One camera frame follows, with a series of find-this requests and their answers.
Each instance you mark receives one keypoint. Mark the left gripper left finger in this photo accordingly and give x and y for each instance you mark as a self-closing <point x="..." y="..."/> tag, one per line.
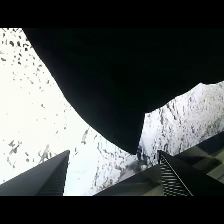
<point x="40" y="180"/>

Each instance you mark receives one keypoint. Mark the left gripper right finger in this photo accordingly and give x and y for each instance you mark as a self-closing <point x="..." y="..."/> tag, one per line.
<point x="186" y="181"/>

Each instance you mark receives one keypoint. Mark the black garment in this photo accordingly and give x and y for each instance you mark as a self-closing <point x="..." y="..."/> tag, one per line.
<point x="113" y="80"/>

